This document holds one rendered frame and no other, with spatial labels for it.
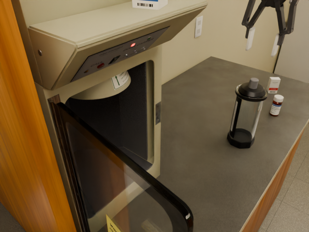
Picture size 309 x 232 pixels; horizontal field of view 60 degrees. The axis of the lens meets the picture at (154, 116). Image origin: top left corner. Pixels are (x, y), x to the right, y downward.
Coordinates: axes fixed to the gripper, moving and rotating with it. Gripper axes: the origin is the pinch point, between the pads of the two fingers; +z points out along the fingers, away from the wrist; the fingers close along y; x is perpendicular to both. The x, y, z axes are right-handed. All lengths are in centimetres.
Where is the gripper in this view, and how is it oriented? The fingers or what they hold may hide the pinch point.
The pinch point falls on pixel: (262, 43)
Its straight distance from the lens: 93.1
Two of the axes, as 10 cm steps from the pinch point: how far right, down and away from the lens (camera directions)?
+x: 6.4, -4.3, 6.4
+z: 0.0, 8.3, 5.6
